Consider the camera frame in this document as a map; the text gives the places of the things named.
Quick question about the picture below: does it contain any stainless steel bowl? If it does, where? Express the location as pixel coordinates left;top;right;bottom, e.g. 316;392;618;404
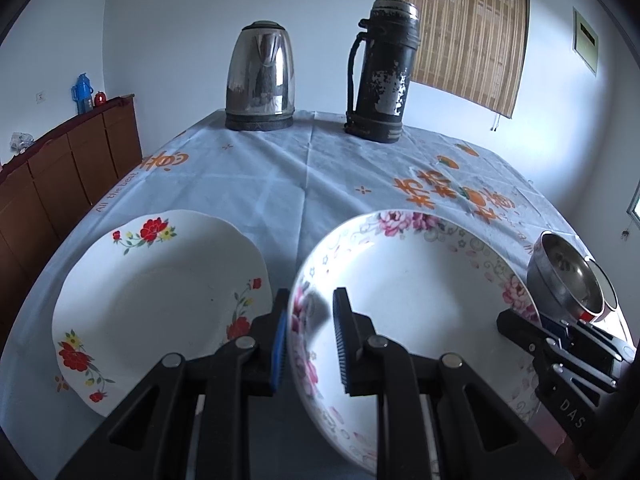
526;231;604;323

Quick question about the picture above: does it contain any pink floral rim plate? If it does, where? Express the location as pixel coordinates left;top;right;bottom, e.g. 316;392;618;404
288;210;539;472

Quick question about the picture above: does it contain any red flower white plate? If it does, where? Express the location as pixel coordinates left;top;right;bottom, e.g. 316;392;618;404
51;209;272;416

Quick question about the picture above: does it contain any white enamel bowl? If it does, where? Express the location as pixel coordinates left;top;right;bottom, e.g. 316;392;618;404
586;257;620;321

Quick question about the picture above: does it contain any right hand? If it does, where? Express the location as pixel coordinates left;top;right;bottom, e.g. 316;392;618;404
529;406;594;479

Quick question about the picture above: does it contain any light blue printed tablecloth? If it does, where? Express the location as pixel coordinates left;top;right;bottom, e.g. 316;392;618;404
1;112;591;479

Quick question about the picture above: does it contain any brown wooden sideboard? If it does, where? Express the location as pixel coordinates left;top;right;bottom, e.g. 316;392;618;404
0;94;142;340

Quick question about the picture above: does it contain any black thermos flask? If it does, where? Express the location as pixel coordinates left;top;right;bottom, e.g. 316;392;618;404
344;0;420;143

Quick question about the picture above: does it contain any crumpled plastic bag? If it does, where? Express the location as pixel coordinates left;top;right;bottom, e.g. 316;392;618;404
10;132;35;154

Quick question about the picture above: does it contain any bamboo window blind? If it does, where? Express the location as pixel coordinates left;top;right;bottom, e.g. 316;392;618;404
405;0;529;118

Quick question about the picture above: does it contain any small red jar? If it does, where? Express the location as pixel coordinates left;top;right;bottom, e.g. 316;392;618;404
94;91;106;106

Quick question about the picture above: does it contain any stainless steel electric kettle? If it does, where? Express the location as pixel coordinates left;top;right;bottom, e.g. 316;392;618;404
226;21;295;131

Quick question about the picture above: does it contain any blue thermos jug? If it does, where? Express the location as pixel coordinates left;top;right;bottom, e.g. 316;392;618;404
70;73;93;115

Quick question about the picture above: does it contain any window with frame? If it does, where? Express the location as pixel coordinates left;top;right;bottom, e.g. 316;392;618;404
627;184;640;228

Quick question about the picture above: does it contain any wall electrical panel box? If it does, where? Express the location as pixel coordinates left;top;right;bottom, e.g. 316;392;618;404
573;9;599;74

